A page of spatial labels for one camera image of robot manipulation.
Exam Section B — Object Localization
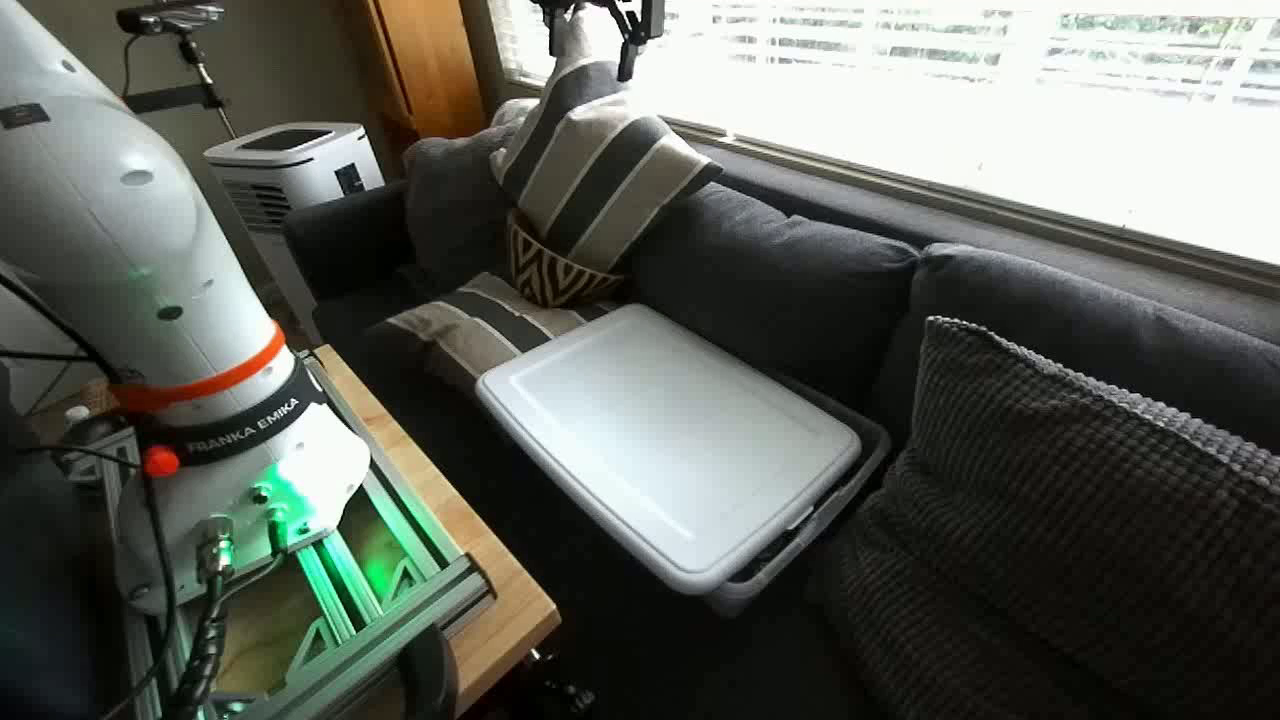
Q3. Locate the dark grey sofa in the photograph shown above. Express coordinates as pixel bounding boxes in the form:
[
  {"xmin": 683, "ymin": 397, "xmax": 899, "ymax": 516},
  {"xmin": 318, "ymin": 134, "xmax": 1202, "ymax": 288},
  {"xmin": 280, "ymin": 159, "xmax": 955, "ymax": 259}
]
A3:
[{"xmin": 285, "ymin": 134, "xmax": 1280, "ymax": 720}]

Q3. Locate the black tan patterned pillow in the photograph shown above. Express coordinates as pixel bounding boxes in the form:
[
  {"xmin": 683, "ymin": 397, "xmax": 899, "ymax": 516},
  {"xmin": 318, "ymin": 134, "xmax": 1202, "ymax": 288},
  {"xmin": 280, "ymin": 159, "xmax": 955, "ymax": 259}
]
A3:
[{"xmin": 507, "ymin": 213, "xmax": 620, "ymax": 307}]

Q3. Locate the wooden side table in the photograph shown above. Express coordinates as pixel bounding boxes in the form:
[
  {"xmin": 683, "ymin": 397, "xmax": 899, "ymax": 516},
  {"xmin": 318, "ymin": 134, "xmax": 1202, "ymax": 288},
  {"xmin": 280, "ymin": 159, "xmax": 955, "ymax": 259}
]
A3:
[{"xmin": 304, "ymin": 339, "xmax": 566, "ymax": 720}]

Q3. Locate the dark textured cushion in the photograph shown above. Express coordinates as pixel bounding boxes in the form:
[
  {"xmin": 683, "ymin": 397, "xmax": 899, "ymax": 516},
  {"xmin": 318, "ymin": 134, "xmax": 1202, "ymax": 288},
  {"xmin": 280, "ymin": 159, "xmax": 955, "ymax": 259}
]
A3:
[{"xmin": 824, "ymin": 317, "xmax": 1280, "ymax": 720}]

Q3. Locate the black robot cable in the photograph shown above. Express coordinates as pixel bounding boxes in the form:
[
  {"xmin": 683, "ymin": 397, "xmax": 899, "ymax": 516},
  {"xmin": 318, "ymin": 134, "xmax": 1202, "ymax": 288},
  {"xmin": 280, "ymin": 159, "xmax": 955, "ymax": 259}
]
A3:
[{"xmin": 138, "ymin": 510, "xmax": 246, "ymax": 720}]

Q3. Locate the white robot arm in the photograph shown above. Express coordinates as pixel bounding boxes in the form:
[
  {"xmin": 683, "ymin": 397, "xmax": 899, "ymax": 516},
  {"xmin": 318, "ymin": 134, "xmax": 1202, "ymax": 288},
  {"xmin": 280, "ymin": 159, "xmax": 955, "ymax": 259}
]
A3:
[{"xmin": 0, "ymin": 0, "xmax": 368, "ymax": 616}]

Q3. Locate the white air purifier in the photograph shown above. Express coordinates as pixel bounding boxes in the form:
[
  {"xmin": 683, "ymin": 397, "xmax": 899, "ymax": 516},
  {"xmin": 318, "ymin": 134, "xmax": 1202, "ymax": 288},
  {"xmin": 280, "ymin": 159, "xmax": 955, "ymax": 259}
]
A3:
[{"xmin": 206, "ymin": 121, "xmax": 385, "ymax": 232}]

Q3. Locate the green aluminium mounting frame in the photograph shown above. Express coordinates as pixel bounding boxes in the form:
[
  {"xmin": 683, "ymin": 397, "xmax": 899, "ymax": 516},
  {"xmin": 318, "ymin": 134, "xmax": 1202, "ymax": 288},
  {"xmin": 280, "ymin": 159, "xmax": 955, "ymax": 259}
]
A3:
[{"xmin": 107, "ymin": 450, "xmax": 487, "ymax": 720}]

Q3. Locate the grey plastic storage bin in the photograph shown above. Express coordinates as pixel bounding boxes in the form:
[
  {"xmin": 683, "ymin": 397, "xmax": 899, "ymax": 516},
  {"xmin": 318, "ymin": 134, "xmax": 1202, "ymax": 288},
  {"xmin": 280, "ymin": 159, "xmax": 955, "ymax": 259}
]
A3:
[{"xmin": 708, "ymin": 378, "xmax": 892, "ymax": 616}]

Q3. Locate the striped throw pillow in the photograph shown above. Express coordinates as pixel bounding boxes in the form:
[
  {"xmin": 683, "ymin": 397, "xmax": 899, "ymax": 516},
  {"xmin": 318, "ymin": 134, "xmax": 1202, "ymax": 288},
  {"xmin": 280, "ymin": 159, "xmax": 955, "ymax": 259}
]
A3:
[{"xmin": 493, "ymin": 60, "xmax": 717, "ymax": 272}]

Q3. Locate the black camera on stand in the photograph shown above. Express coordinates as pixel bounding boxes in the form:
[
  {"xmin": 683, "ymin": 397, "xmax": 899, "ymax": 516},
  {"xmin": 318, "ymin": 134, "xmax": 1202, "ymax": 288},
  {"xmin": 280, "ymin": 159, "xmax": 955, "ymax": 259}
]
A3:
[{"xmin": 111, "ymin": 0, "xmax": 232, "ymax": 121}]

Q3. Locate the striped flat cushion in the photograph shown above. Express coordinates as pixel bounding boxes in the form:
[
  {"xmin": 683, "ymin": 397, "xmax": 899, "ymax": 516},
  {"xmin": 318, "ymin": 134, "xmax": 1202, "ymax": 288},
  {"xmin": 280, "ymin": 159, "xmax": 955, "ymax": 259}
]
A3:
[{"xmin": 391, "ymin": 272, "xmax": 598, "ymax": 390}]

